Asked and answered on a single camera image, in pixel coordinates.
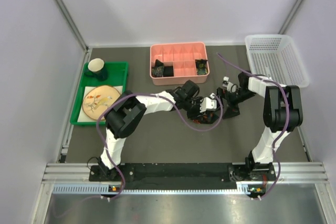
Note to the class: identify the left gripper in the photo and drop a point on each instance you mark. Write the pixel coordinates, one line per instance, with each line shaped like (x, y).
(191, 116)

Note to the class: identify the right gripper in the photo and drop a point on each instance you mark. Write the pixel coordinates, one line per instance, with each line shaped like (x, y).
(232, 109)

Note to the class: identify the black orange floral tie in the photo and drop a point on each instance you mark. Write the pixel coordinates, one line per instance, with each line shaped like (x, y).
(207, 117)

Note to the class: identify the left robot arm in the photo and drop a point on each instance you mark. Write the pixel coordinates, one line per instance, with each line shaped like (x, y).
(129, 109)

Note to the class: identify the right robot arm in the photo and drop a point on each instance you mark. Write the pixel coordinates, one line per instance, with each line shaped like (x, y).
(282, 113)

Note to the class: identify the rolled navy yellow floral tie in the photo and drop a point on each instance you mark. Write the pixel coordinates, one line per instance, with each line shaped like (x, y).
(201, 67)

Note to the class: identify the pink divided organizer box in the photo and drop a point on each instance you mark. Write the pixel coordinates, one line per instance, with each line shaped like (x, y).
(182, 57)

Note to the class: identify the rolled dark floral tie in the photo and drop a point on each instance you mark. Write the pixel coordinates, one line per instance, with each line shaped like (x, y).
(157, 71)

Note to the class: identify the white perforated plastic basket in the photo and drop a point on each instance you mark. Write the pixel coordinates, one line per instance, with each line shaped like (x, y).
(276, 56)

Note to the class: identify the green plastic tray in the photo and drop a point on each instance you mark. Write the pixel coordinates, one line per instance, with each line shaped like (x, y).
(117, 77)

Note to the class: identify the round painted wooden plate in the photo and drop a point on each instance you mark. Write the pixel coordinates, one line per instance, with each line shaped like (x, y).
(99, 102)

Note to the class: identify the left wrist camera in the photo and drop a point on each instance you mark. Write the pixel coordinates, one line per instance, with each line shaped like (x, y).
(208, 103)

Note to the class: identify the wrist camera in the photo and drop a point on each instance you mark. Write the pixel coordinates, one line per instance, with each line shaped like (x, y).
(208, 103)
(228, 86)

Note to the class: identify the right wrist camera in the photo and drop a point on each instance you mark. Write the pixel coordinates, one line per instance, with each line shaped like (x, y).
(228, 86)

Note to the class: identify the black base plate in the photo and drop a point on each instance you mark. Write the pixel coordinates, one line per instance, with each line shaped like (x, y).
(191, 176)

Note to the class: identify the grey slotted cable duct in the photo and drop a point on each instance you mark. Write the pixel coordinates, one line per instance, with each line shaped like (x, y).
(108, 190)

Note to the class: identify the aluminium frame rail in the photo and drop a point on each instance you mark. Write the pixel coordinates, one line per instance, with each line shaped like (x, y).
(71, 24)

